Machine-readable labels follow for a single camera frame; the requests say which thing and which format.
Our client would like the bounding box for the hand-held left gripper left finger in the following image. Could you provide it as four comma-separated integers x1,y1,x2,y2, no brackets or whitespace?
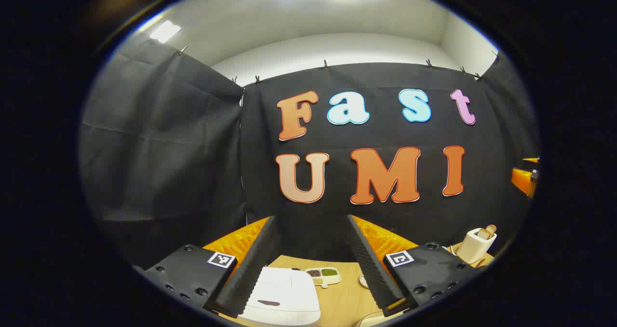
133,215,282,319

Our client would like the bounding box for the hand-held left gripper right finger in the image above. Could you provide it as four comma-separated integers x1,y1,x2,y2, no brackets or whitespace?
346,215,483,318

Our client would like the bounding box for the white rice cooker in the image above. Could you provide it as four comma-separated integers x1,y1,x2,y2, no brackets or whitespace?
240,267,322,327

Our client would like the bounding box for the white divided grain dish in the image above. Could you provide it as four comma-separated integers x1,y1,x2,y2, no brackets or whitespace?
305,267,342,289

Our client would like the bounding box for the white toaster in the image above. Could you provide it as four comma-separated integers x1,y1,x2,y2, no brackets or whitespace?
456,227,497,265

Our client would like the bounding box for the ceiling light panel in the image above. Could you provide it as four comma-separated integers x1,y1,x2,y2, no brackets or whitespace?
149,20,182,43

